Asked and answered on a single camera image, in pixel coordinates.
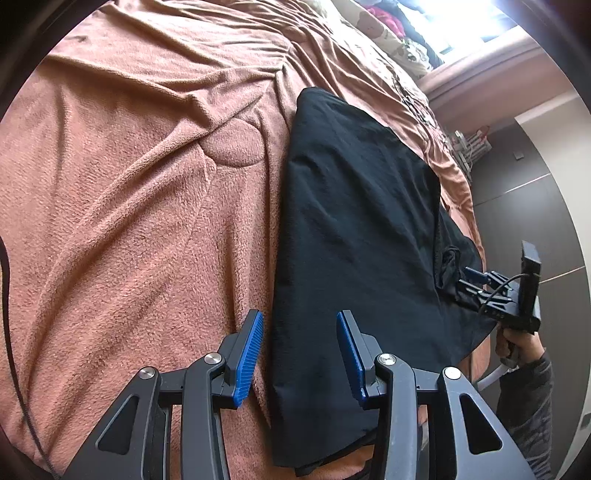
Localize pink curtain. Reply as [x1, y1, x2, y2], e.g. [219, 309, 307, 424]
[418, 41, 555, 109]

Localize red cloth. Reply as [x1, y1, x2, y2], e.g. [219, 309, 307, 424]
[369, 0, 404, 24]

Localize black pants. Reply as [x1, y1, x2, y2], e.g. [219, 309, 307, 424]
[270, 87, 497, 478]

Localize person's right hand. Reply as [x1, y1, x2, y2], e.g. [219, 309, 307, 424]
[496, 325, 548, 370]

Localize person's right forearm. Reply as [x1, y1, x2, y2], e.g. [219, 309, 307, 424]
[496, 351, 555, 480]

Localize bear print cushion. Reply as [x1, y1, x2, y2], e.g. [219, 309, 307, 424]
[318, 0, 435, 77]

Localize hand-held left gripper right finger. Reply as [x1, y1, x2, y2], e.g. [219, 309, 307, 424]
[336, 310, 532, 480]

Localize white rack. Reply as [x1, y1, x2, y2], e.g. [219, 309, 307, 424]
[443, 128, 492, 178]

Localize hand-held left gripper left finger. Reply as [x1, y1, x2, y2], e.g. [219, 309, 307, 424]
[60, 309, 265, 480]

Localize brown blanket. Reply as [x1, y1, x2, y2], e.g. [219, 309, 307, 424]
[0, 0, 483, 480]

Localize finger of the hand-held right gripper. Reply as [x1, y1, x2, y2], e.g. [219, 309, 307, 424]
[455, 281, 509, 311]
[464, 267, 513, 291]

